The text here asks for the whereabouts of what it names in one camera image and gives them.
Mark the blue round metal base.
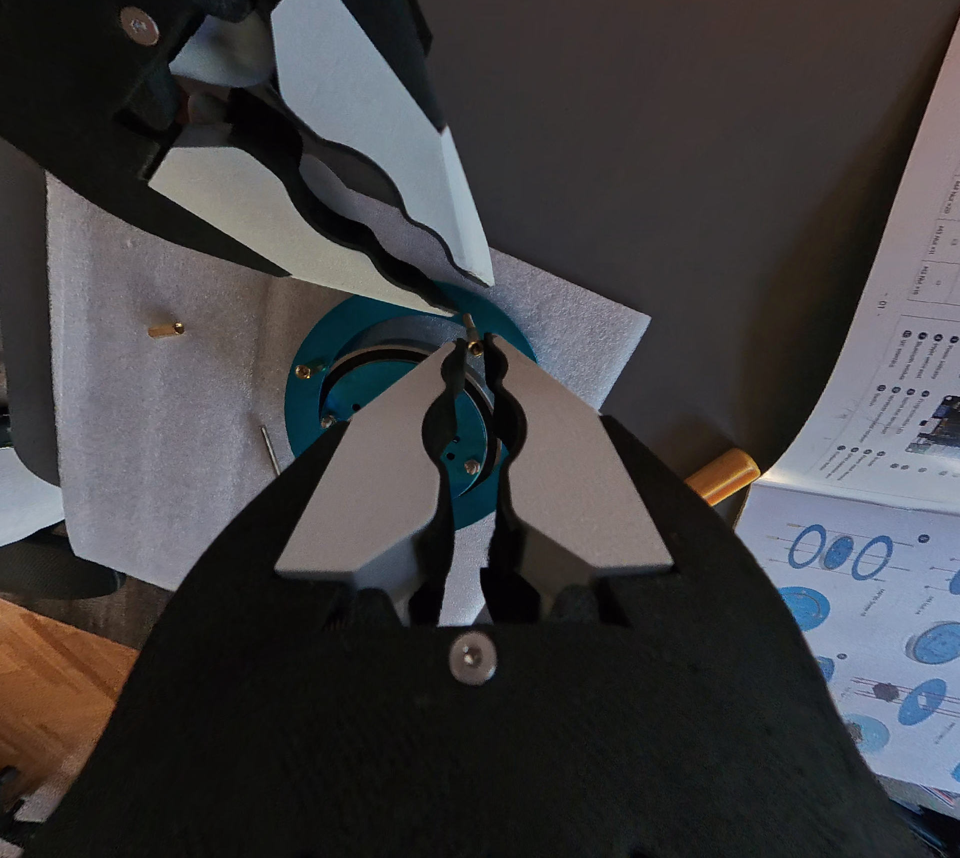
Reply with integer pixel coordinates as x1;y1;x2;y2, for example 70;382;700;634
282;293;538;529

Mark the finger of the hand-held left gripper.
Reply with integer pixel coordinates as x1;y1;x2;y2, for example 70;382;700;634
168;0;498;286
147;101;478;334

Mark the white foam sheet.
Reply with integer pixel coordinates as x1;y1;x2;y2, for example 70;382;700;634
45;176;654;592

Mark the dark grey desk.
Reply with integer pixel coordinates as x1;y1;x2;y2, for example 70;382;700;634
0;0;960;604

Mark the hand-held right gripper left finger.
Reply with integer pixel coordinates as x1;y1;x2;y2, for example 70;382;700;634
273;341;469;607

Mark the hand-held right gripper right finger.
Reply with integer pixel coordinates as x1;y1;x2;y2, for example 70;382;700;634
485;341;676;607

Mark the orange handled screwdriver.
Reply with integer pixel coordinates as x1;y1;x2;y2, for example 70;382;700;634
687;447;762;508

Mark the blue disc with bearing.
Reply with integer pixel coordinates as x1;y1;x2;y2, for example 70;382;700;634
323;323;526;521

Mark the printed instruction booklet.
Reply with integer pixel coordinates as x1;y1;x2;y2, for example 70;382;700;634
738;26;960;799

